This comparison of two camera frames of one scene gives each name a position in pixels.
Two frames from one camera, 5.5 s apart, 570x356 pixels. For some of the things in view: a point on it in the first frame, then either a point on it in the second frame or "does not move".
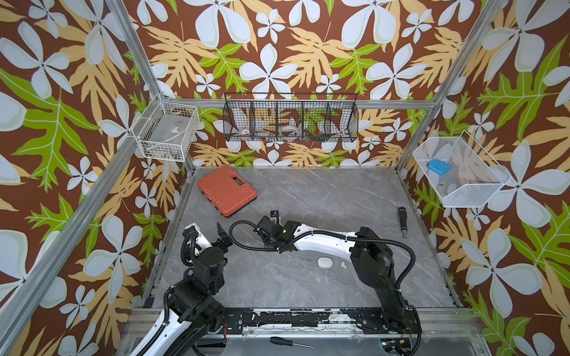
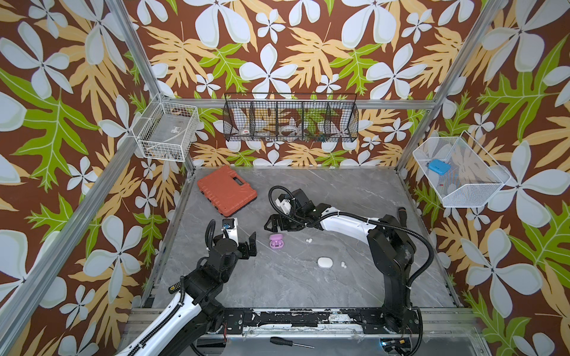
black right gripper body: [271, 224] → [281, 217]
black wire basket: [290, 117] does not move
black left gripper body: [217, 244] → [245, 252]
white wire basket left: [168, 132] does not move
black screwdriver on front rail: [277, 340] does not move
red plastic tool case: [226, 191] does not move
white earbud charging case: [325, 262] does not move
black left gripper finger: [223, 235] → [252, 242]
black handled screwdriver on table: [402, 214] does not move
